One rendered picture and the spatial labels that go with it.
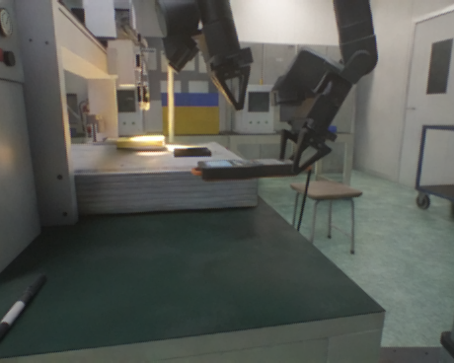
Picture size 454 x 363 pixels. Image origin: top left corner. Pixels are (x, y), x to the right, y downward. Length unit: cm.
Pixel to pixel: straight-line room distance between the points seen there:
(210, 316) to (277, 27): 528
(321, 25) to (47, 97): 531
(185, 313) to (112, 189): 43
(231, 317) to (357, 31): 49
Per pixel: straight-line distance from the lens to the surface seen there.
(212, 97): 346
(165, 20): 58
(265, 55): 493
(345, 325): 45
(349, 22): 63
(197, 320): 42
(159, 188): 77
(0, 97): 64
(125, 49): 132
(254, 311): 43
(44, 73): 76
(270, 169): 61
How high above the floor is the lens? 99
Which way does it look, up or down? 12 degrees down
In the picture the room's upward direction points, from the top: straight up
